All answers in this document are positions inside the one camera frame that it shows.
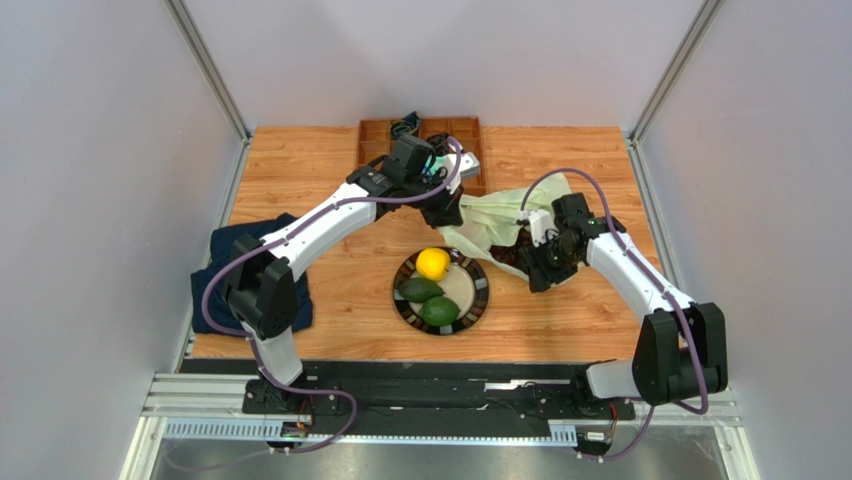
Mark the black rimmed ceramic plate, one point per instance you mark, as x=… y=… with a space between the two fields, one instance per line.
x=466 y=284

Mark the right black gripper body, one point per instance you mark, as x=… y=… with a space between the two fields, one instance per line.
x=532 y=259

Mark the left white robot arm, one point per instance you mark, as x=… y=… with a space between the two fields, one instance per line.
x=259 y=284

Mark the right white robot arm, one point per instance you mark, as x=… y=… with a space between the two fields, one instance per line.
x=681 y=351

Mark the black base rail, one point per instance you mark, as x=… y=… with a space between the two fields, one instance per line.
x=436 y=399

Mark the pale green plastic bag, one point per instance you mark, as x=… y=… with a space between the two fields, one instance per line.
x=488 y=221

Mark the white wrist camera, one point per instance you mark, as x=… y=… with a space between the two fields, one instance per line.
x=540 y=224
x=460 y=167

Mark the dark rolled sock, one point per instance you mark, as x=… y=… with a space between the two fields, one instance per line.
x=408 y=125

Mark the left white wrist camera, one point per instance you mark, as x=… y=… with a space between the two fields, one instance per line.
x=460 y=167

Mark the dark blue cloth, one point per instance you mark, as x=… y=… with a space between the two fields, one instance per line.
x=220 y=246

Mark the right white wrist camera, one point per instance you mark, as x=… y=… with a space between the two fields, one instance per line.
x=540 y=224

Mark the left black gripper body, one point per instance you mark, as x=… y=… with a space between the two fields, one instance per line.
x=436 y=206

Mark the yellow fake lemon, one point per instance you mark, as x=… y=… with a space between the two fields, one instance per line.
x=433 y=264

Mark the green fake avocado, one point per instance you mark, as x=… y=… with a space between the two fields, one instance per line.
x=419 y=290

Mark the wooden compartment tray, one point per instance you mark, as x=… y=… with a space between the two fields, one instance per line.
x=374 y=139

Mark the green fake lime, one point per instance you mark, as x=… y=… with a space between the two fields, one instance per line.
x=439 y=311

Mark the black item in tray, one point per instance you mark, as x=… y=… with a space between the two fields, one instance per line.
x=439 y=143

